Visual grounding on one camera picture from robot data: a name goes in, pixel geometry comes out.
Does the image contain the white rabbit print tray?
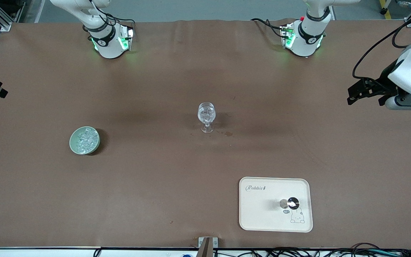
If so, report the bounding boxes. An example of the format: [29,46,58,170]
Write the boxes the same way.
[239,177,314,233]

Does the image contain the black base cable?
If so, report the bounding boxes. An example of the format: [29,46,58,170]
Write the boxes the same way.
[250,18,284,38]
[88,0,135,29]

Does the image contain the clear wine glass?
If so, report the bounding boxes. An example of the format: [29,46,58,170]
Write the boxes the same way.
[198,102,216,133]

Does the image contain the black camera cable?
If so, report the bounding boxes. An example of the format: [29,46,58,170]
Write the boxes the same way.
[352,12,411,90]

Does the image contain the tangled cable bundle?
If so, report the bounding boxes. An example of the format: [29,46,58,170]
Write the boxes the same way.
[263,243,411,257]

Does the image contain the pale green bowl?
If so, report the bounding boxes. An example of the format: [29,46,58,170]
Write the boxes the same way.
[69,126,101,155]

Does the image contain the steel double jigger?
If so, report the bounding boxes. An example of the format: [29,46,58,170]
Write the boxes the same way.
[280,196,300,210]

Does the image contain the camera mount post bracket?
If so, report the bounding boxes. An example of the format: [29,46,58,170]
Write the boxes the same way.
[198,237,218,257]

